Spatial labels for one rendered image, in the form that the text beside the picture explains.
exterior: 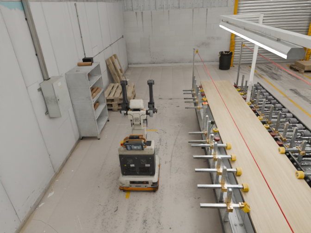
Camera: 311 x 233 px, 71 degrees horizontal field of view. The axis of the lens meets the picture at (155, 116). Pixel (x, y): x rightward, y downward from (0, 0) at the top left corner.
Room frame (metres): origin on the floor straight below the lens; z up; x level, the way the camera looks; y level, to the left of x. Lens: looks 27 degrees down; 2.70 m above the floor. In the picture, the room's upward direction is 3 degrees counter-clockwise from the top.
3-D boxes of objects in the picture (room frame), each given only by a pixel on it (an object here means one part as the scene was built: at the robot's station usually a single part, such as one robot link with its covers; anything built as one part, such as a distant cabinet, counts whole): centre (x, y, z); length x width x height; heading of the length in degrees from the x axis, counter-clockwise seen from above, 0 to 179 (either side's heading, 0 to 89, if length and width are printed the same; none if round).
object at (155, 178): (2.91, 0.30, 0.16); 0.67 x 0.64 x 0.25; 175
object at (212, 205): (1.46, -0.57, 0.95); 0.36 x 0.03 x 0.03; 85
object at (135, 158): (2.82, 0.31, 0.59); 0.55 x 0.34 x 0.83; 85
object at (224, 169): (1.74, -0.68, 0.93); 0.04 x 0.04 x 0.48; 85
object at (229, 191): (1.49, -0.66, 0.89); 0.04 x 0.04 x 0.48; 85
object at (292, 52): (2.72, -1.10, 2.34); 2.40 x 0.12 x 0.08; 175
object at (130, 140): (2.80, 0.31, 0.87); 0.23 x 0.15 x 0.11; 85
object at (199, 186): (1.70, -0.66, 0.95); 0.50 x 0.04 x 0.04; 85
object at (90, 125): (4.70, 1.48, 0.78); 0.90 x 0.45 x 1.55; 175
